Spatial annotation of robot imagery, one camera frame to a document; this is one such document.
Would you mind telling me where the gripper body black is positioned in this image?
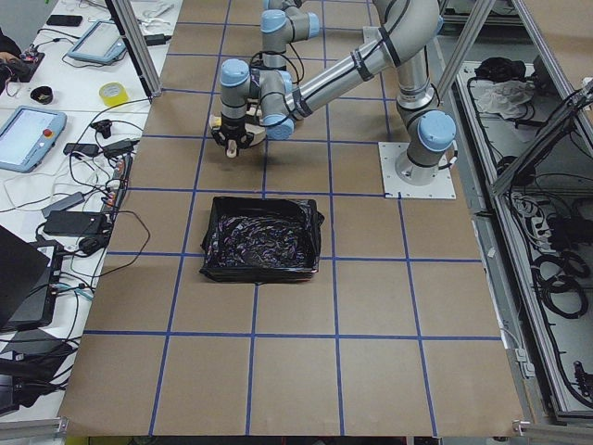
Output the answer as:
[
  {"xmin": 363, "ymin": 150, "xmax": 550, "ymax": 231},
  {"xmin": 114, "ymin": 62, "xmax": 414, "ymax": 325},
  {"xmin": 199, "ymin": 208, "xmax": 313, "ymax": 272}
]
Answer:
[{"xmin": 210, "ymin": 118, "xmax": 254, "ymax": 145}]

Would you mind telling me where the beige plastic dustpan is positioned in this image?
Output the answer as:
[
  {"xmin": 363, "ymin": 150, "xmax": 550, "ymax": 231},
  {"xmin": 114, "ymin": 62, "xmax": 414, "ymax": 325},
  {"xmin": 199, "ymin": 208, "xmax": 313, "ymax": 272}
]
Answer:
[{"xmin": 208, "ymin": 99, "xmax": 266, "ymax": 159}]

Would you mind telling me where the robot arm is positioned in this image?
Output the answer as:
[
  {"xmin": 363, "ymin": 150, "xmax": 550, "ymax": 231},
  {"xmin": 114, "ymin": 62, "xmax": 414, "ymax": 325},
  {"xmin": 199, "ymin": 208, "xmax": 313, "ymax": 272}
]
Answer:
[
  {"xmin": 211, "ymin": 1, "xmax": 442, "ymax": 158},
  {"xmin": 260, "ymin": 0, "xmax": 321, "ymax": 70}
]

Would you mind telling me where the bin with black bag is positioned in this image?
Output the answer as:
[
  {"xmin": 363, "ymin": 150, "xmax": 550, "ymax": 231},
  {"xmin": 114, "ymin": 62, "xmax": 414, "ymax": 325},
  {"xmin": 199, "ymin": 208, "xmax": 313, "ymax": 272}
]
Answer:
[{"xmin": 200, "ymin": 197, "xmax": 324, "ymax": 284}]

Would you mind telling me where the yellow tape roll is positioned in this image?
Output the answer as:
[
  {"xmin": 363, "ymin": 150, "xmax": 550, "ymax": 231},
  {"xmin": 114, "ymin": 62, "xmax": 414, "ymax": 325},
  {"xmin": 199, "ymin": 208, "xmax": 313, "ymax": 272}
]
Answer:
[{"xmin": 99, "ymin": 82, "xmax": 129, "ymax": 108}]

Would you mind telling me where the far blue teach pendant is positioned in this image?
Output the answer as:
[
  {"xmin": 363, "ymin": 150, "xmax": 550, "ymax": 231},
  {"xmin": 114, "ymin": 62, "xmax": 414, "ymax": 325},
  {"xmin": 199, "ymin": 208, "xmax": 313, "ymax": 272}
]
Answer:
[{"xmin": 67, "ymin": 20, "xmax": 126, "ymax": 64}]

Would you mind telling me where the blue teach pendant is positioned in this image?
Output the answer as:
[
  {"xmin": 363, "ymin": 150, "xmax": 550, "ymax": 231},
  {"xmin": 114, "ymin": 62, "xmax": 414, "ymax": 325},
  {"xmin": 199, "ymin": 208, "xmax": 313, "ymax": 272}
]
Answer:
[
  {"xmin": 67, "ymin": 20, "xmax": 126, "ymax": 64},
  {"xmin": 1, "ymin": 106, "xmax": 67, "ymax": 173}
]

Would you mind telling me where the black power adapter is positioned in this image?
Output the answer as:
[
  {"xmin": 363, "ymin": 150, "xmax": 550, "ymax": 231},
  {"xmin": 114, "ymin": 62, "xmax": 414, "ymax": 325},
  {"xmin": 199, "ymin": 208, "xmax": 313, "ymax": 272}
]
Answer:
[{"xmin": 44, "ymin": 210, "xmax": 107, "ymax": 236}]

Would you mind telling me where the near blue teach pendant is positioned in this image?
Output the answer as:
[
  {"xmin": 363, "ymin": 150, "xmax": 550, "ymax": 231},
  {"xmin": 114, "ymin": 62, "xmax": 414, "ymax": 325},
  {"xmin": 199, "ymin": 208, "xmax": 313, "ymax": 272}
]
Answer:
[{"xmin": 1, "ymin": 106, "xmax": 67, "ymax": 173}]

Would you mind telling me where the black laptop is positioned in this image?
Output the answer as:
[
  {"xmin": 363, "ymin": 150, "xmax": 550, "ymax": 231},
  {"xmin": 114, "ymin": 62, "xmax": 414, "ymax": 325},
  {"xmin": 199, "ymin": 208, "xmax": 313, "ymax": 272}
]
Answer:
[{"xmin": 1, "ymin": 228, "xmax": 64, "ymax": 333}]

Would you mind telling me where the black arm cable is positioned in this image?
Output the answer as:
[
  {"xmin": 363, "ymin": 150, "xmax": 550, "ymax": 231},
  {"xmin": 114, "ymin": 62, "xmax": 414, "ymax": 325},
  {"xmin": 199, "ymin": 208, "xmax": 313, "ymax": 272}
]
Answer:
[{"xmin": 248, "ymin": 50, "xmax": 302, "ymax": 129}]

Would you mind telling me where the aluminium frame post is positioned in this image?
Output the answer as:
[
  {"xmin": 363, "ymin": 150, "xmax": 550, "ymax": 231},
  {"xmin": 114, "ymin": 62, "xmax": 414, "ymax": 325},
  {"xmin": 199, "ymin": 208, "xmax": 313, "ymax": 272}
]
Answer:
[{"xmin": 106, "ymin": 0, "xmax": 162, "ymax": 101}]

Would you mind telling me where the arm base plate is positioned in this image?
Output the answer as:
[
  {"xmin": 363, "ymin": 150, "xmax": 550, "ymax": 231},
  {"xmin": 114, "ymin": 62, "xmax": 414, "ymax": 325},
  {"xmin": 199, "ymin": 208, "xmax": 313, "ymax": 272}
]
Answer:
[{"xmin": 378, "ymin": 142, "xmax": 456, "ymax": 200}]

